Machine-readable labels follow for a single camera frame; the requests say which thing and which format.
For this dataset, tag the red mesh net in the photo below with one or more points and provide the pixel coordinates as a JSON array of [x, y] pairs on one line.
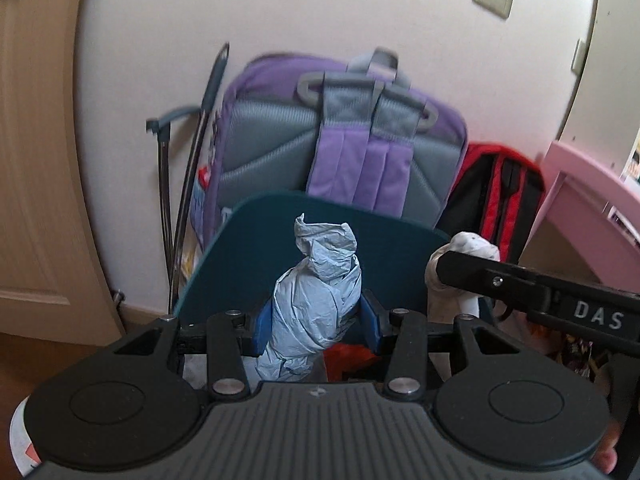
[[350, 357]]

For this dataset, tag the beige wooden door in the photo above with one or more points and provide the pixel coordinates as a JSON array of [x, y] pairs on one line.
[[35, 160]]

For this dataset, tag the beige wall switch plate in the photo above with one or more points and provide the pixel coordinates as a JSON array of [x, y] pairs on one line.
[[578, 56]]

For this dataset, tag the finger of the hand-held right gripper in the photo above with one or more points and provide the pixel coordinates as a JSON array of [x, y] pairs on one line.
[[490, 280]]

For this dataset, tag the dark grey umbrella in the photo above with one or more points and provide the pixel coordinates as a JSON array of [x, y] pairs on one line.
[[212, 90]]

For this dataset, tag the pink desk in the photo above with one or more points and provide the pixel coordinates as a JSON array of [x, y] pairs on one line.
[[575, 185]]

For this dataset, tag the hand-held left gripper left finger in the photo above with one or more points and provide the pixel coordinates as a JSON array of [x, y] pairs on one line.
[[265, 330]]

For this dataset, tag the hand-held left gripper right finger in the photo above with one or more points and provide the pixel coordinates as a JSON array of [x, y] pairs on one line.
[[372, 325]]

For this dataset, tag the round white cartoon stool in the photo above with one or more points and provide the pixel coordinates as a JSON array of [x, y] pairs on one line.
[[22, 440]]

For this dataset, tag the red black backpack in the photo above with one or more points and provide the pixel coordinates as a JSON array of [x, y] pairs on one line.
[[500, 195]]

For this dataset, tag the white cloth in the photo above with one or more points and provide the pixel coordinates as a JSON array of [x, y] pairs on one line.
[[462, 250]]

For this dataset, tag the light blue plastic bag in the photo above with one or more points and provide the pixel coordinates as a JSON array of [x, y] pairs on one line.
[[315, 300]]

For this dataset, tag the person's right hand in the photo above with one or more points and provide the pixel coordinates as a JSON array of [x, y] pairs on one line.
[[606, 460]]

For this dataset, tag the purple grey backpack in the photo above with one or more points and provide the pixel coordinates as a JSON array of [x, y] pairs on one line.
[[280, 125]]

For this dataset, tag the dark teal trash bin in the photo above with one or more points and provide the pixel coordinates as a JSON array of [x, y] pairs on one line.
[[240, 260]]

